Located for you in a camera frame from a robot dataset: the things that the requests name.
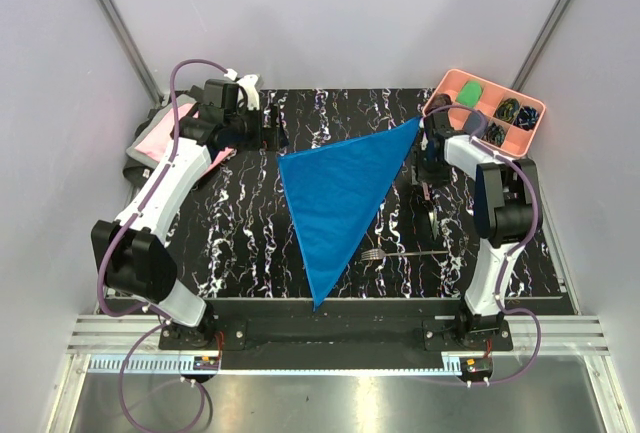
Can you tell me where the dark green patterned rolled tie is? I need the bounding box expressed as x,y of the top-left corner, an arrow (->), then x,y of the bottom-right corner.
482,122 -> 507,147

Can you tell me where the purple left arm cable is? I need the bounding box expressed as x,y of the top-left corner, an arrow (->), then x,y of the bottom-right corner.
97,58 -> 239,429

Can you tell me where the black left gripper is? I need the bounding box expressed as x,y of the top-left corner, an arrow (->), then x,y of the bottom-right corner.
225,103 -> 288,151

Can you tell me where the silver fork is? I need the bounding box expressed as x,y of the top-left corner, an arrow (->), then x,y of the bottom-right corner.
361,248 -> 448,262

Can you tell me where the blue satin napkin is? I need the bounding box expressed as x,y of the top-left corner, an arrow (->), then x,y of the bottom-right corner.
278,118 -> 420,309

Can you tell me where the brown patterned rolled tie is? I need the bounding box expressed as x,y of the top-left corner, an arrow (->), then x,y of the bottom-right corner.
429,93 -> 452,109

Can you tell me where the pink folded shirt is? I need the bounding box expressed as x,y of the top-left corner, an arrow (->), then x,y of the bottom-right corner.
134,102 -> 237,174

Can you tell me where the pink divided organizer tray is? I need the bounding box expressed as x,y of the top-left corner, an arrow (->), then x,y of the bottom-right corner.
423,69 -> 546,158

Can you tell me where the blue yellow patterned rolled tie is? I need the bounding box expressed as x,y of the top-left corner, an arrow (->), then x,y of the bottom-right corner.
494,98 -> 521,124

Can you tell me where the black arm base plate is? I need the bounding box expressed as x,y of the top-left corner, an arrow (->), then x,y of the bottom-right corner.
159,299 -> 513,374

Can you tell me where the grey slotted cable duct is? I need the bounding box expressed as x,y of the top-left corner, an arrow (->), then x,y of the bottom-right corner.
88,354 -> 221,375

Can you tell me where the aluminium frame rail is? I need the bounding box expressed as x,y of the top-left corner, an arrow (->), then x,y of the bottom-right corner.
96,0 -> 165,105

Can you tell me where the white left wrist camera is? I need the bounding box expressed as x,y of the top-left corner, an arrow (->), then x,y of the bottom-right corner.
224,69 -> 263,110

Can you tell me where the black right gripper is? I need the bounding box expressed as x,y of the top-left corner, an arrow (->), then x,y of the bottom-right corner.
410,145 -> 451,190

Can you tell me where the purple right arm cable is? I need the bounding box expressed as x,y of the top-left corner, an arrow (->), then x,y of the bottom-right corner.
414,105 -> 544,387

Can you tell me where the grey rolled cloth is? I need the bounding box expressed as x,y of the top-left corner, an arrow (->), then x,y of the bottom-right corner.
463,111 -> 489,137

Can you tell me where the green rolled cloth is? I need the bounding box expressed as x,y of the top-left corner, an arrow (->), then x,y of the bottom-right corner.
456,80 -> 483,108

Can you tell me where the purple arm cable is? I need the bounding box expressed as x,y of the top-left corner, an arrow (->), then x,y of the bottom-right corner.
414,105 -> 544,387
97,58 -> 239,429

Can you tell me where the dark blue patterned rolled tie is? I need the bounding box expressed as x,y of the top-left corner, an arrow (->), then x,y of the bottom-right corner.
514,106 -> 540,131

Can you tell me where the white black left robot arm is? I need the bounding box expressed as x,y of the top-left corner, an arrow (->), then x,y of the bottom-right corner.
91,74 -> 288,349

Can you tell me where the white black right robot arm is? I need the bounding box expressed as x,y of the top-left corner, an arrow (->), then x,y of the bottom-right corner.
412,106 -> 542,350

